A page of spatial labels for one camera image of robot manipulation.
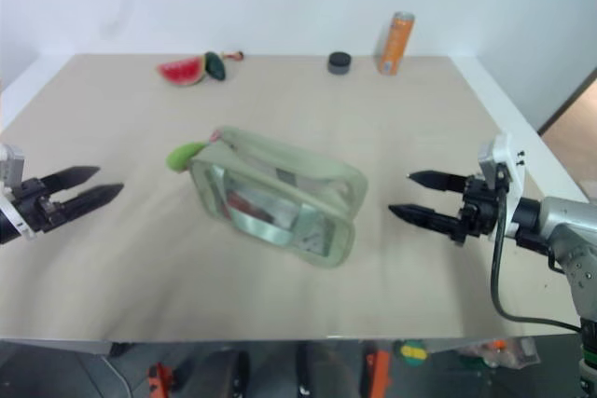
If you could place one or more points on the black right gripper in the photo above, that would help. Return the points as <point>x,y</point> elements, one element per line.
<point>480,209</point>

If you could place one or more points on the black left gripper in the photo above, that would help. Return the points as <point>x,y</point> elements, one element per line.
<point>37,204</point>

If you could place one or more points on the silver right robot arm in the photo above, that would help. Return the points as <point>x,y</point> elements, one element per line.
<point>562,218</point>

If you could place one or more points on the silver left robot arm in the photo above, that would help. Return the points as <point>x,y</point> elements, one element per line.
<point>5,228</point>

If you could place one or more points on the pale green transparent pouch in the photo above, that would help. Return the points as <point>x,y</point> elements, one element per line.
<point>289,202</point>

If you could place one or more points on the toy watermelon slice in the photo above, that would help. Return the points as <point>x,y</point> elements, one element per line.
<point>182,72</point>

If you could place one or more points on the green yellow round object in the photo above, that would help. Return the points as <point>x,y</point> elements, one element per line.
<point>410,353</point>

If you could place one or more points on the orange drink can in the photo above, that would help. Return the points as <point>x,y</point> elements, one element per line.
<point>395,44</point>

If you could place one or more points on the black round puck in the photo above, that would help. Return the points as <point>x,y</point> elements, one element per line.
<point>339,63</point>

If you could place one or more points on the clear bag of items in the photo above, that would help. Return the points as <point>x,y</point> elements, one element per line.
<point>503,353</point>

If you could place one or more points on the orange black tool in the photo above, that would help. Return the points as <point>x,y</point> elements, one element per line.
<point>161,381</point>
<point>379,372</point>

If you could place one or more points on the dark green toy vegetable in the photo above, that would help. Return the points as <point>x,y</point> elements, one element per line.
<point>216,67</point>

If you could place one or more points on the small red brown toy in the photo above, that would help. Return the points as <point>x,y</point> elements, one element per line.
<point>237,56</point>

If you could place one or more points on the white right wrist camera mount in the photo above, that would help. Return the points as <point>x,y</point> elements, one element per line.
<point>513,174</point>

